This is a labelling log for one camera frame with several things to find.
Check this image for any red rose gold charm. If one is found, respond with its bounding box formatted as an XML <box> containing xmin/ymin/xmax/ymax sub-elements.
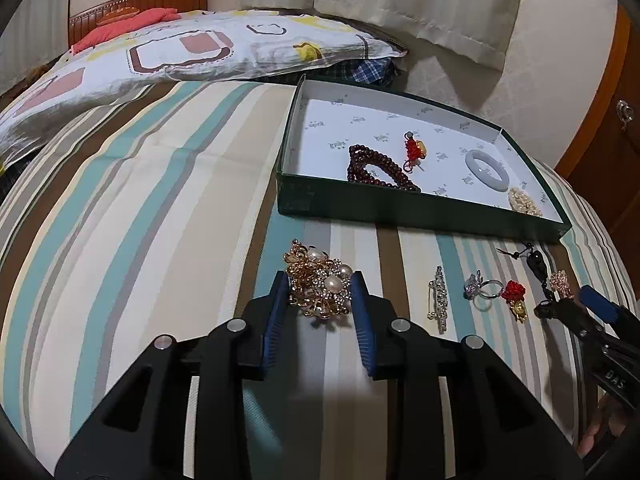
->
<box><xmin>500</xmin><ymin>281</ymin><xmax>528</xmax><ymax>323</ymax></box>

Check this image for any black bead cord necklace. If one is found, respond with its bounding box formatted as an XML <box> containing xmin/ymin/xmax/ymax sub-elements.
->
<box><xmin>496</xmin><ymin>242</ymin><xmax>557</xmax><ymax>306</ymax></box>

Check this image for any silver rhinestone bar brooch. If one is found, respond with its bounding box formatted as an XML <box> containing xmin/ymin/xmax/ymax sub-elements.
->
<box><xmin>427</xmin><ymin>266</ymin><xmax>448</xmax><ymax>335</ymax></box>

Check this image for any white jade bangle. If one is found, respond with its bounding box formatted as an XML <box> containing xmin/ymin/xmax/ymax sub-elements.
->
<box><xmin>464</xmin><ymin>150</ymin><xmax>510</xmax><ymax>193</ymax></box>

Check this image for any red knot gold pendant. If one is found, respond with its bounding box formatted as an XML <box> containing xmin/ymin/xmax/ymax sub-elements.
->
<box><xmin>402</xmin><ymin>131</ymin><xmax>427</xmax><ymax>174</ymax></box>

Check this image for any gold pearl rhinestone brooch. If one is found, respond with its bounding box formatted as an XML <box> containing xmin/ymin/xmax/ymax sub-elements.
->
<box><xmin>283</xmin><ymin>240</ymin><xmax>354</xmax><ymax>322</ymax></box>

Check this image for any operator hand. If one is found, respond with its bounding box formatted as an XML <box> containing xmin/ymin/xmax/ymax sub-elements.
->
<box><xmin>577</xmin><ymin>394</ymin><xmax>628</xmax><ymax>458</ymax></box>

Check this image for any wooden cabinet door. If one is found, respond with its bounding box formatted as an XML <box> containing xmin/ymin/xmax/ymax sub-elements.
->
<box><xmin>554</xmin><ymin>4</ymin><xmax>640</xmax><ymax>261</ymax></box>

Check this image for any striped bed cover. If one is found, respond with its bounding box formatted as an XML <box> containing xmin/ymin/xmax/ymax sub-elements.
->
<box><xmin>1</xmin><ymin>82</ymin><xmax>639</xmax><ymax>479</ymax></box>

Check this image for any dark green tray box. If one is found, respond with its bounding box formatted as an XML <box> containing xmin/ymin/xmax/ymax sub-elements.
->
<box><xmin>277</xmin><ymin>78</ymin><xmax>570</xmax><ymax>242</ymax></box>

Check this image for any blue plaid blanket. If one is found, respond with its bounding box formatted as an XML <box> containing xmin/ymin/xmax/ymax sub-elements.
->
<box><xmin>306</xmin><ymin>58</ymin><xmax>400</xmax><ymax>88</ymax></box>

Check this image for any white patterned quilt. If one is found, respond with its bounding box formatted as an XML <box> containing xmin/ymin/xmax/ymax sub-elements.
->
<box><xmin>1</xmin><ymin>10</ymin><xmax>406</xmax><ymax>168</ymax></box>

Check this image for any left striped curtain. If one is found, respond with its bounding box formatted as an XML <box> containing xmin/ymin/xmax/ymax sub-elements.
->
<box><xmin>1</xmin><ymin>0</ymin><xmax>70</xmax><ymax>93</ymax></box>

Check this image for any red pillow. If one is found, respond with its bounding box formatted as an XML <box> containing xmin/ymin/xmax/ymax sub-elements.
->
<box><xmin>70</xmin><ymin>8</ymin><xmax>181</xmax><ymax>54</ymax></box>

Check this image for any wooden headboard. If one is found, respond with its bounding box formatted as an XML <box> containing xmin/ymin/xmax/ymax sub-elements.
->
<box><xmin>67</xmin><ymin>0</ymin><xmax>207</xmax><ymax>46</ymax></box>

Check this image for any silver flower ring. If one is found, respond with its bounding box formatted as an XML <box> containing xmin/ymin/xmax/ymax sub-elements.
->
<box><xmin>462</xmin><ymin>270</ymin><xmax>505</xmax><ymax>312</ymax></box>

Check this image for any cream pearl necklace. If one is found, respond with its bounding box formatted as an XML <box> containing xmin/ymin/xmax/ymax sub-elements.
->
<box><xmin>506</xmin><ymin>186</ymin><xmax>544</xmax><ymax>219</ymax></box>

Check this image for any metal cabinet handle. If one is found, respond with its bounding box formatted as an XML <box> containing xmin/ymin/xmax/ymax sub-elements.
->
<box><xmin>616</xmin><ymin>100</ymin><xmax>634</xmax><ymax>130</ymax></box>

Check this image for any dark red bead bracelet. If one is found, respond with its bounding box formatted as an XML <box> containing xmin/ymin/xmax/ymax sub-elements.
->
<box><xmin>346</xmin><ymin>143</ymin><xmax>422</xmax><ymax>194</ymax></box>

